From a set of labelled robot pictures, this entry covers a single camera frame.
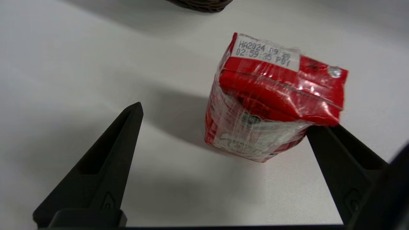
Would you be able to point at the red milk carton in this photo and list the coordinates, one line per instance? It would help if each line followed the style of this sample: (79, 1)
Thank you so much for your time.
(271, 95)

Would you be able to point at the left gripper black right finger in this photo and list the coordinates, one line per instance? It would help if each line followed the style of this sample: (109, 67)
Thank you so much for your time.
(345, 166)

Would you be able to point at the dark brown wicker basket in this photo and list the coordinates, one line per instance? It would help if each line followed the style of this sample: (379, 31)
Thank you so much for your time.
(201, 4)

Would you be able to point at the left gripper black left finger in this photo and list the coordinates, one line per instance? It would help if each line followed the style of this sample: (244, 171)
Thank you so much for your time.
(105, 169)

